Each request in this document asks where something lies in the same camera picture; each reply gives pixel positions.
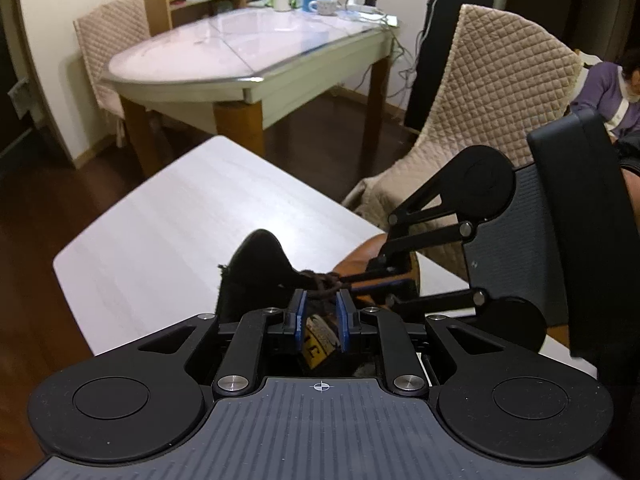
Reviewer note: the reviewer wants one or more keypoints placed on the dark brown shoelace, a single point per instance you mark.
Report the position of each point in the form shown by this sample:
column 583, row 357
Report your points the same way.
column 322, row 285

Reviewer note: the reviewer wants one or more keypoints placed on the tan leather boot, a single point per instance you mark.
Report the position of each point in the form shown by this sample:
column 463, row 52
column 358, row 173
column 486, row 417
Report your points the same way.
column 255, row 270

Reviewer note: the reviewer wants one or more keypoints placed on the beige quilted chair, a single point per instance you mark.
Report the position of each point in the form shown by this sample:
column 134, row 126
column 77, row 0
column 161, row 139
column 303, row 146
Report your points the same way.
column 105, row 40
column 490, row 90

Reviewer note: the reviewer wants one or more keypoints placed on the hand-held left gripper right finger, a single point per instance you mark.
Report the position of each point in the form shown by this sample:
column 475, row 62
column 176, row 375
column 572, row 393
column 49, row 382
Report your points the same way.
column 344, row 320

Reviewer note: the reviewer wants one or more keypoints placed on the wooden desktop shelf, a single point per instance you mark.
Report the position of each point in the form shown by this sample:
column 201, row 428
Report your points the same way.
column 160, row 12

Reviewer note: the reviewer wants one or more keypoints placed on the tall black cabinet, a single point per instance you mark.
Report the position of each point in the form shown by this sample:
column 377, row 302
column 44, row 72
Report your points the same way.
column 445, row 60

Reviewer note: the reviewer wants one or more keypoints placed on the person's right forearm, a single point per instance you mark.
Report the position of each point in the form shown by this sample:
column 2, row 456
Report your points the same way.
column 632, row 195

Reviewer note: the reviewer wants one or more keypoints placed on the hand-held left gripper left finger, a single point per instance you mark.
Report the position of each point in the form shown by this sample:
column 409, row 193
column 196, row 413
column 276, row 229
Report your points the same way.
column 299, row 317

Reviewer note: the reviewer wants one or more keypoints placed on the grey wall plate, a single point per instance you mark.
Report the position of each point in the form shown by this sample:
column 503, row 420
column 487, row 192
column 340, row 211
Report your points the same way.
column 19, row 100

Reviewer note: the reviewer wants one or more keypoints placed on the white dotted mug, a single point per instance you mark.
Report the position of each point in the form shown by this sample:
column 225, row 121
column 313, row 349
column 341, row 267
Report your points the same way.
column 325, row 6

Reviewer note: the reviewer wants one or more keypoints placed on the white power strip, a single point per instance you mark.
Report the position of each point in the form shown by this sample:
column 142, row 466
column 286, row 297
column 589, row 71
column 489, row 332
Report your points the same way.
column 362, row 8

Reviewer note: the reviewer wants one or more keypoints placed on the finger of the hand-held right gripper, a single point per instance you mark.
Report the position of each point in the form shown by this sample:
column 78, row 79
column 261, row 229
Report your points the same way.
column 440, row 302
column 425, row 240

